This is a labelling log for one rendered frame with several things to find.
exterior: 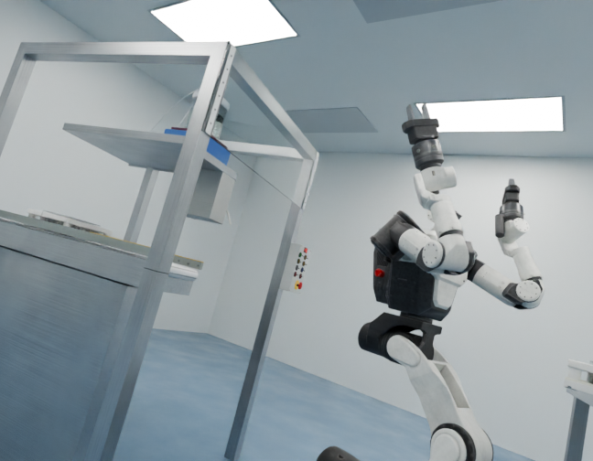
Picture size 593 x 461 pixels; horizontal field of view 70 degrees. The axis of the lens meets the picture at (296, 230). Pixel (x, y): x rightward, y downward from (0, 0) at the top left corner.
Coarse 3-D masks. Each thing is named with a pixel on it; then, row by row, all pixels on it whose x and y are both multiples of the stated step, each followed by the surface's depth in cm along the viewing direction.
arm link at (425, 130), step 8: (416, 120) 133; (424, 120) 134; (432, 120) 134; (408, 128) 134; (416, 128) 133; (424, 128) 133; (432, 128) 134; (408, 136) 136; (416, 136) 132; (424, 136) 132; (432, 136) 133; (416, 144) 132; (424, 144) 131; (432, 144) 130; (416, 152) 132; (424, 152) 130
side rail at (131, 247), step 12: (0, 216) 182; (12, 216) 179; (24, 216) 176; (48, 228) 170; (60, 228) 167; (72, 228) 165; (96, 240) 159; (108, 240) 156; (120, 240) 154; (144, 252) 149
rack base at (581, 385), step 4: (568, 380) 107; (572, 380) 107; (576, 380) 106; (580, 380) 114; (564, 384) 108; (568, 384) 107; (572, 384) 107; (576, 384) 106; (580, 384) 105; (584, 384) 105; (588, 384) 104; (592, 384) 104; (572, 388) 106; (576, 388) 106; (580, 388) 105; (584, 388) 105; (588, 388) 104; (592, 388) 103; (588, 392) 104; (592, 392) 103
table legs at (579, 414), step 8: (576, 400) 138; (576, 408) 138; (584, 408) 137; (576, 416) 137; (584, 416) 137; (576, 424) 137; (584, 424) 136; (568, 432) 140; (576, 432) 136; (584, 432) 136; (568, 440) 138; (576, 440) 136; (584, 440) 135; (568, 448) 136; (576, 448) 135; (568, 456) 136; (576, 456) 135
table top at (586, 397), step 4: (568, 392) 141; (572, 392) 136; (576, 392) 132; (580, 392) 127; (584, 392) 123; (576, 396) 131; (580, 396) 126; (584, 396) 122; (588, 396) 118; (592, 396) 114; (584, 400) 121; (588, 400) 117; (592, 400) 114; (592, 404) 113
